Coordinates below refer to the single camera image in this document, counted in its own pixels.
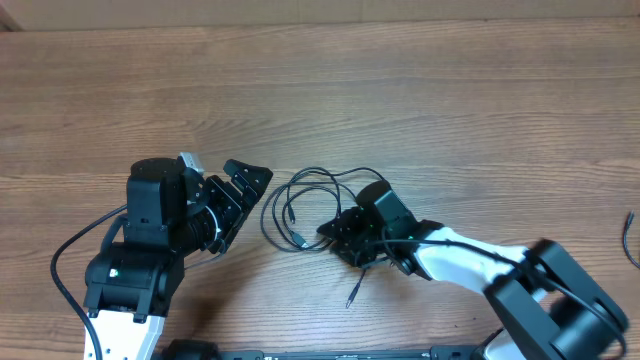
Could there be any black split-end USB cable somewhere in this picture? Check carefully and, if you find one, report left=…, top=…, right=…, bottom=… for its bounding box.
left=259, top=166, right=389, bottom=310

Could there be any black short USB cable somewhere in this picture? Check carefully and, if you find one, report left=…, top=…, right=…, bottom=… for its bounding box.
left=621, top=210, right=640, bottom=271

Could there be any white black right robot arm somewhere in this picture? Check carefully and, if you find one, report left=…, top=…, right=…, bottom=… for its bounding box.
left=317, top=181, right=629, bottom=359

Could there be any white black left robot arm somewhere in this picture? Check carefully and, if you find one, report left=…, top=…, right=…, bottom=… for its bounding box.
left=84, top=152, right=273, bottom=359

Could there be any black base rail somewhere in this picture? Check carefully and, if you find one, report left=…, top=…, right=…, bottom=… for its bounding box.
left=151, top=339, right=487, bottom=360

